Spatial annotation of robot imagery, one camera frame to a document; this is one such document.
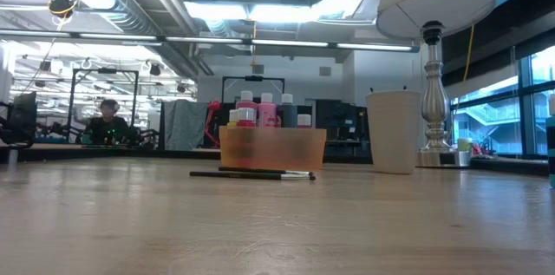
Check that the dark grey large paint bottle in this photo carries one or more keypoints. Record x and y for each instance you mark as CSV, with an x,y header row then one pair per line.
x,y
288,108

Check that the magenta small paint bottle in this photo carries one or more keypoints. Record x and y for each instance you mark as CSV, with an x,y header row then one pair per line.
x,y
304,120

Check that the orange translucent plastic bin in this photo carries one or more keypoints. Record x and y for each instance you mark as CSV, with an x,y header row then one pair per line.
x,y
273,149

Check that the red small paint bottle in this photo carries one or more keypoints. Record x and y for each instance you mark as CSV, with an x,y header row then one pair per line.
x,y
246,115

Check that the coral large paint bottle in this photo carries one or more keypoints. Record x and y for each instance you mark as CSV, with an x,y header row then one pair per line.
x,y
248,99

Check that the pale yellow small paint bottle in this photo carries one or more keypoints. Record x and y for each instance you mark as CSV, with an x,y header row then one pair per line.
x,y
233,116

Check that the white paper cup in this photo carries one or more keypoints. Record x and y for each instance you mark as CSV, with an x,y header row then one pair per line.
x,y
394,136

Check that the black background screen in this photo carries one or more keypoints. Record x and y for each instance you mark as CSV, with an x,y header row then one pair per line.
x,y
227,112

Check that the black equipment rack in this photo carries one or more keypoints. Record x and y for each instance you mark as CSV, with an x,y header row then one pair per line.
x,y
342,127

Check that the grey hanging cloth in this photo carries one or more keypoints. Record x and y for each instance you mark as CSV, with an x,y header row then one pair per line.
x,y
184,123

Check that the black hanging spotlight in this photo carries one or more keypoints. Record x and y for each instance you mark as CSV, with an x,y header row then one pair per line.
x,y
181,88
154,69

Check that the bright ceiling light panel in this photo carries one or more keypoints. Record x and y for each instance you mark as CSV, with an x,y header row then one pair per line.
x,y
277,12

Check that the long ceiling light strip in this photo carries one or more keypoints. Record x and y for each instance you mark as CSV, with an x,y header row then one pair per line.
x,y
204,40

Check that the person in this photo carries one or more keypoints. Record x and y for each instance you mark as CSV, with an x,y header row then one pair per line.
x,y
108,126

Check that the small green object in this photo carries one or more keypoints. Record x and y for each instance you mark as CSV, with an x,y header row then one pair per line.
x,y
465,144

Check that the small red object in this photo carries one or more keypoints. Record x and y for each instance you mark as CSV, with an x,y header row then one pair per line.
x,y
478,148

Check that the dark background monitor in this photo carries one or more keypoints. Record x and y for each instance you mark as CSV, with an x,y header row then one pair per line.
x,y
24,114

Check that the black gantry frame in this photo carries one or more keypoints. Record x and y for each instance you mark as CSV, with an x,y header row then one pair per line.
x,y
106,70
253,78

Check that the silver ceiling duct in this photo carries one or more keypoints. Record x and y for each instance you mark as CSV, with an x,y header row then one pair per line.
x,y
126,19

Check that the small grey post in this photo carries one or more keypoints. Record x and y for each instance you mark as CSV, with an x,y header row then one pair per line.
x,y
13,157

